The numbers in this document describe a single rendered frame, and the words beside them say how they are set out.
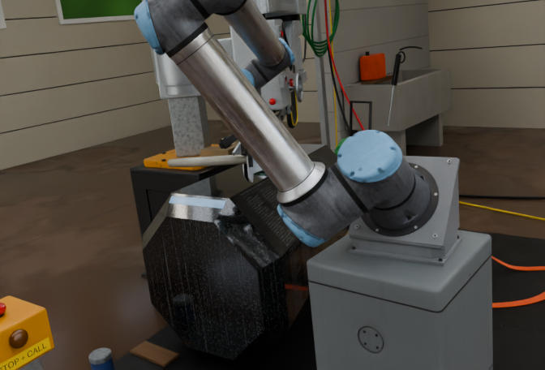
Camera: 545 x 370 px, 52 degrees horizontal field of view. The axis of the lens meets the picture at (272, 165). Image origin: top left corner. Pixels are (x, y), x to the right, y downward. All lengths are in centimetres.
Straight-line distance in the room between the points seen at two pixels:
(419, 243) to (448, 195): 15
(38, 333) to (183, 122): 254
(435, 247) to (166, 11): 89
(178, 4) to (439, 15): 651
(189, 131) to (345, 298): 212
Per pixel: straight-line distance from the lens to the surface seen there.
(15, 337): 102
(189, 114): 345
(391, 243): 157
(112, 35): 947
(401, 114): 551
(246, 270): 234
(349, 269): 153
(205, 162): 193
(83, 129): 910
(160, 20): 126
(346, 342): 164
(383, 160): 135
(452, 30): 757
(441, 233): 153
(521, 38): 732
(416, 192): 151
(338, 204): 138
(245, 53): 265
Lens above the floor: 150
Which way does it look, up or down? 14 degrees down
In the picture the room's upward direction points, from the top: 6 degrees counter-clockwise
